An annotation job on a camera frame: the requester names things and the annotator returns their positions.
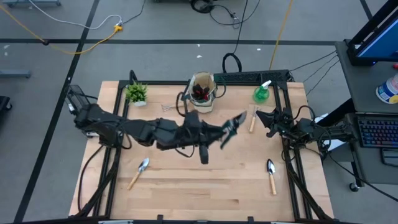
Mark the grey side desk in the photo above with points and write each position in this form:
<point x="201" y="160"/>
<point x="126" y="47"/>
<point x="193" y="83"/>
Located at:
<point x="357" y="87"/>

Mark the red black gardening glove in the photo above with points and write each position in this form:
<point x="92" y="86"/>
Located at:
<point x="200" y="92"/>

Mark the black vented control box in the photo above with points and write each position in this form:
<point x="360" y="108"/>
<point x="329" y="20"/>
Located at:
<point x="76" y="96"/>

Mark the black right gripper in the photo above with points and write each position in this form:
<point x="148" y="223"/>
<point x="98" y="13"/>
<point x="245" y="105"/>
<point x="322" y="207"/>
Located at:
<point x="286" y="113"/>

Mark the small red object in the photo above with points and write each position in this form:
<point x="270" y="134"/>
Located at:
<point x="395" y="66"/>

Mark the black backlit keyboard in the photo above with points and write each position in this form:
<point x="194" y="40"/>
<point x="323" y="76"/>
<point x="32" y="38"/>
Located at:
<point x="377" y="132"/>

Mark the black monitor blue screen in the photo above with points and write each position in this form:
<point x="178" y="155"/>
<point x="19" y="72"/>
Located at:
<point x="379" y="43"/>

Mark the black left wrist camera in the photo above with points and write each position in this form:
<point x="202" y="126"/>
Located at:
<point x="193" y="127"/>

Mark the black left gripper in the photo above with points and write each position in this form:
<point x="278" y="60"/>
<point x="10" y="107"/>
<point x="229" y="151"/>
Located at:
<point x="192" y="143"/>

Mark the green spray bottle white head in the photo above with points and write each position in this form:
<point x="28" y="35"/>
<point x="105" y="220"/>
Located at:
<point x="260" y="95"/>

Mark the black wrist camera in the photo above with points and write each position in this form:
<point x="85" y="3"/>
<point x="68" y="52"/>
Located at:
<point x="193" y="127"/>
<point x="287" y="123"/>

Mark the green plant white pot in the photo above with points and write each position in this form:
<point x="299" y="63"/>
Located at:
<point x="136" y="92"/>

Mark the wooden rolling pin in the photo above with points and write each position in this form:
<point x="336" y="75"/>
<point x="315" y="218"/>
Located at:
<point x="143" y="165"/>

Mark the cream gardening bag green trim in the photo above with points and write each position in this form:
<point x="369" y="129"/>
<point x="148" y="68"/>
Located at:
<point x="202" y="107"/>

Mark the white wipes canister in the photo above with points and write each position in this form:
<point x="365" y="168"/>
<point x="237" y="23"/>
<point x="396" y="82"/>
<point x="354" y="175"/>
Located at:
<point x="387" y="91"/>

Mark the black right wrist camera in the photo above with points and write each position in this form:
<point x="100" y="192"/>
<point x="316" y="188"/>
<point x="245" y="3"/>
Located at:
<point x="287" y="123"/>

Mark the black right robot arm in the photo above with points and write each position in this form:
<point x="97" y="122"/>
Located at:
<point x="311" y="130"/>

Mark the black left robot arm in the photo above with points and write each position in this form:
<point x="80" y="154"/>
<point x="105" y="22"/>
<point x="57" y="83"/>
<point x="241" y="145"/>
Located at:
<point x="102" y="124"/>

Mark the black perforated metal box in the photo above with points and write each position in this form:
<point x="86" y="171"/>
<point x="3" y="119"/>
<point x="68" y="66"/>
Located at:
<point x="248" y="76"/>

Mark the grey metal floor bar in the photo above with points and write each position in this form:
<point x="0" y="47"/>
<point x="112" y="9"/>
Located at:
<point x="14" y="73"/>

